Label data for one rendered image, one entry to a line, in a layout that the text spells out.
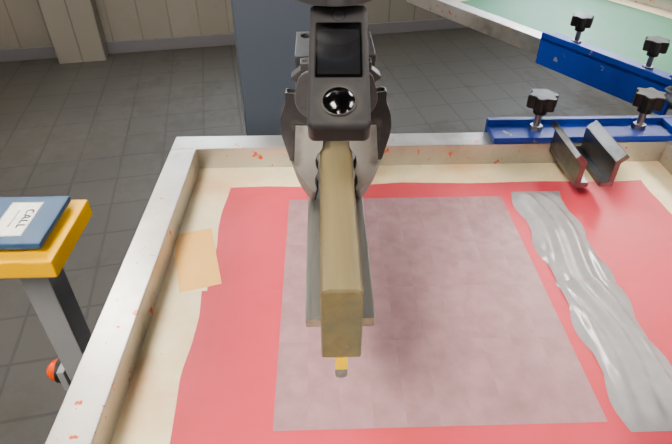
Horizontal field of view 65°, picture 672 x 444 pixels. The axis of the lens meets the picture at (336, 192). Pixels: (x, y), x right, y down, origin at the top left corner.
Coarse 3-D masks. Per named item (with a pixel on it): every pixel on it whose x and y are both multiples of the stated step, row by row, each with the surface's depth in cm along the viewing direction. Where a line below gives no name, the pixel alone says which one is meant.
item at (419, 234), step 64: (256, 192) 75; (384, 192) 75; (448, 192) 75; (576, 192) 75; (640, 192) 75; (256, 256) 65; (384, 256) 65; (448, 256) 65; (512, 256) 65; (640, 256) 65
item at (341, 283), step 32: (320, 160) 49; (320, 192) 45; (352, 192) 44; (320, 224) 42; (352, 224) 41; (320, 256) 39; (352, 256) 38; (320, 288) 36; (352, 288) 35; (352, 320) 37; (352, 352) 39
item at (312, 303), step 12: (312, 204) 53; (360, 204) 53; (312, 216) 52; (360, 216) 52; (312, 228) 50; (360, 228) 50; (312, 240) 49; (360, 240) 49; (312, 252) 48; (360, 252) 48; (312, 264) 46; (312, 276) 45; (312, 288) 44; (312, 300) 43; (372, 300) 43; (312, 312) 42; (372, 312) 42; (312, 324) 42; (372, 324) 42
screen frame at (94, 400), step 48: (192, 144) 79; (240, 144) 79; (432, 144) 79; (480, 144) 79; (528, 144) 80; (576, 144) 80; (624, 144) 80; (144, 240) 62; (144, 288) 56; (96, 336) 51; (144, 336) 55; (96, 384) 46; (96, 432) 43
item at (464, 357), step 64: (256, 320) 57; (384, 320) 57; (448, 320) 57; (512, 320) 57; (640, 320) 57; (192, 384) 50; (256, 384) 50; (320, 384) 50; (384, 384) 50; (448, 384) 50; (512, 384) 50; (576, 384) 50
